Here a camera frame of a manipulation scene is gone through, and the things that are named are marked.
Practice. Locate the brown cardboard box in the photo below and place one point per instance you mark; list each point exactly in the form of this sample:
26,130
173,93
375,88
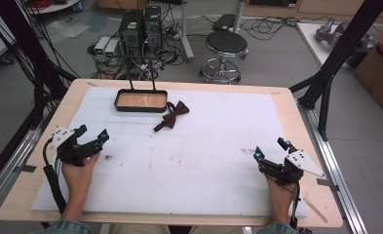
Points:
379,71

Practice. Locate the round white table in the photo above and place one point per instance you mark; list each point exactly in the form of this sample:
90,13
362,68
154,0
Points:
54,7

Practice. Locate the person's left hand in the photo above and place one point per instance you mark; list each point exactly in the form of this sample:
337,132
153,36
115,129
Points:
78,177

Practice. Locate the white side table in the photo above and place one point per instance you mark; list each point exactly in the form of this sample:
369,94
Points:
312,42

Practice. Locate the person's right hand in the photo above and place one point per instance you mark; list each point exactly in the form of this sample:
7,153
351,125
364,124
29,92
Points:
278,195

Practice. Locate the black tape strip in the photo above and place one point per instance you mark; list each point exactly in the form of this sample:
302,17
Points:
28,168

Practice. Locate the grey metal pole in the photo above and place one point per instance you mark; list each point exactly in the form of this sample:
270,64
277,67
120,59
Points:
238,14

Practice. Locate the aluminium rail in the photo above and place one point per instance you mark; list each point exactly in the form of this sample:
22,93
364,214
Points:
337,182
8,169

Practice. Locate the black tray stand, wooden base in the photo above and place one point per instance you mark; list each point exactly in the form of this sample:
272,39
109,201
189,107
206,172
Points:
141,100

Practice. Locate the grey tape strip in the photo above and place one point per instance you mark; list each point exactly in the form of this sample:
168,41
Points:
328,184

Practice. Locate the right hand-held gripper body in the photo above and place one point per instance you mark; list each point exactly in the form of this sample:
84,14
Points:
286,170

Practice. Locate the black round stool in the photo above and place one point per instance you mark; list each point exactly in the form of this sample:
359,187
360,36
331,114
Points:
226,42

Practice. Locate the person's denim left sleeve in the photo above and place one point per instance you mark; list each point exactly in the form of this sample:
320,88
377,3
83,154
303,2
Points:
67,227

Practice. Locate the flat black box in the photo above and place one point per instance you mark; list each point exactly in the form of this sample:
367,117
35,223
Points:
224,22

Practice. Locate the person's denim right sleeve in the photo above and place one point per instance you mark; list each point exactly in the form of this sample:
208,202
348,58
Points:
281,228

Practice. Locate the white power supply unit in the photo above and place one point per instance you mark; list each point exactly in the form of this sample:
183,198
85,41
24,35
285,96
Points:
111,50
101,46

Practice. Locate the person's denim sleeve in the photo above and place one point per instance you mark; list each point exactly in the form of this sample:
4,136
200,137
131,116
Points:
67,227
281,228

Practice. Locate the black computer tower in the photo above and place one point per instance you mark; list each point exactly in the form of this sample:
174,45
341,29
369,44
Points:
152,27
131,31

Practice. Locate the black metal frame post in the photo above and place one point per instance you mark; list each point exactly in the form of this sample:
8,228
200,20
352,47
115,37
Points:
26,48
341,48

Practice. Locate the dark red bow tie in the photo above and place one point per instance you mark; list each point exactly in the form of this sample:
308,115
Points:
172,117

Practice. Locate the grey metal stand leg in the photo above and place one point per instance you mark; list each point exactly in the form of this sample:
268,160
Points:
185,35

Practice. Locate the white foam mat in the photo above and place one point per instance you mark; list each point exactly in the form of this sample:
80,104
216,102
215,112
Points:
195,156

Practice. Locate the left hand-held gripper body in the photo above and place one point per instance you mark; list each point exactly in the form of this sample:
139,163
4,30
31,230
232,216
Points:
73,151

